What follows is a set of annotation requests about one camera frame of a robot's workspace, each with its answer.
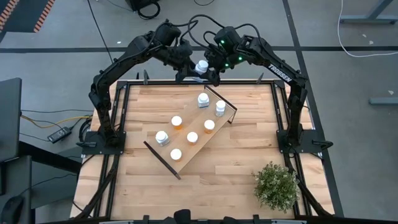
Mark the black table frame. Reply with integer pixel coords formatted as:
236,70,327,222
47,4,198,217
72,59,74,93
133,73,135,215
70,79,345,224

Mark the black power adapter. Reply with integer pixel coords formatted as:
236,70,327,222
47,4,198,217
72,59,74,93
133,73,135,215
47,126,73,144

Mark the yellow floor cable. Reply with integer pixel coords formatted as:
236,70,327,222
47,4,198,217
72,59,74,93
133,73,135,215
20,114,94,129

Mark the black cable bundle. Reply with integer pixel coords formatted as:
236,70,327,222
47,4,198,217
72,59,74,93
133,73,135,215
77,117,94,142

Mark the black desk frame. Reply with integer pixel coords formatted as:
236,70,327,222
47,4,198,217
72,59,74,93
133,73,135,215
0,141,83,224

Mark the green artificial plant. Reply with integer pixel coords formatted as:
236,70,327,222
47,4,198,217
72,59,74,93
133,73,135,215
252,161,302,215

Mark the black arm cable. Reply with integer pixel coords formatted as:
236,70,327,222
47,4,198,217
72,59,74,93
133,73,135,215
178,14,265,50

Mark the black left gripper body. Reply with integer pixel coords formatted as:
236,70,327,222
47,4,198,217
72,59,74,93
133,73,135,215
170,43,195,73

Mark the black mat with orange stripes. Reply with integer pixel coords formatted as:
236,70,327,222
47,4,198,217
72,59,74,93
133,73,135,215
0,0,57,34

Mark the black floor cable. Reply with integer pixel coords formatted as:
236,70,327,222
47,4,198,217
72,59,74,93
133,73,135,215
86,0,114,65

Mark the orange medicine bottle white cap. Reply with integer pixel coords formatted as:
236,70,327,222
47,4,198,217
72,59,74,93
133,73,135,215
187,131,199,146
203,119,216,134
170,148,183,162
170,115,183,131

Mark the white floor cable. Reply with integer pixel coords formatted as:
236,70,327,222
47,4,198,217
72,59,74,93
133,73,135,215
337,0,398,58

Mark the black box with cable loop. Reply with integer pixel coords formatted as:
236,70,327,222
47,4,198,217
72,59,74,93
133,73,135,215
126,0,162,20

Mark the wooden tray with black ends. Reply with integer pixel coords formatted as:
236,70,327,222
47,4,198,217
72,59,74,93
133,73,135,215
143,83,238,180

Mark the black monitor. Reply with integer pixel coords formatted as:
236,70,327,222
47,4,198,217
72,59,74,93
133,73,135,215
0,77,22,162

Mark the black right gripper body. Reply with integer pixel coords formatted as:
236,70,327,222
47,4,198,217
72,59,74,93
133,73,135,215
205,49,238,74

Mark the grey furniture foot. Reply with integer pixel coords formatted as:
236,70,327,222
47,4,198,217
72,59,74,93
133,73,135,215
369,97,398,106
338,0,398,25

